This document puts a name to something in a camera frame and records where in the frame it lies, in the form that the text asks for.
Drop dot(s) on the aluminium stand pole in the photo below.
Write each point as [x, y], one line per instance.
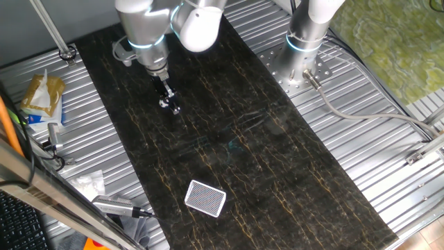
[52, 31]

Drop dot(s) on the metal frame bar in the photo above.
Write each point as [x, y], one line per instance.
[52, 198]

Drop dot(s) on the orange emergency stop button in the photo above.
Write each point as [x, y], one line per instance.
[93, 246]

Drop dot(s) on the orange tube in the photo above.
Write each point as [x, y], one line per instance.
[8, 128]

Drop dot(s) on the white mesh goal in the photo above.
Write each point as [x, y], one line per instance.
[204, 198]

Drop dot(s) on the yellow tissue pack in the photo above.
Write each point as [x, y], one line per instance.
[55, 87]

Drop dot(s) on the crumpled white tissue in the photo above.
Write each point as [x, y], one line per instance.
[88, 184]

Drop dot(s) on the aluminium profile bar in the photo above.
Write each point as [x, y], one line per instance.
[426, 149]

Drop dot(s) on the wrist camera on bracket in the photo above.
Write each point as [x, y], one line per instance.
[125, 57]

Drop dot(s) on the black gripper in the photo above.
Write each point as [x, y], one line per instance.
[161, 86]

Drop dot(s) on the black gold-veined marble mat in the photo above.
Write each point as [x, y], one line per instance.
[260, 156]

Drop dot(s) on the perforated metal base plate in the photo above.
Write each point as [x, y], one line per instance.
[272, 64]

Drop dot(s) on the small soccer ball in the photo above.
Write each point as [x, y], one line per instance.
[163, 103]

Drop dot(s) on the black keyboard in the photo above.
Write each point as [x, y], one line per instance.
[17, 225]

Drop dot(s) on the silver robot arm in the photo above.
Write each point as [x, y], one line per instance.
[145, 27]

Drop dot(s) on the white blue tissue pack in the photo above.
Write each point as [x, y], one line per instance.
[45, 123]

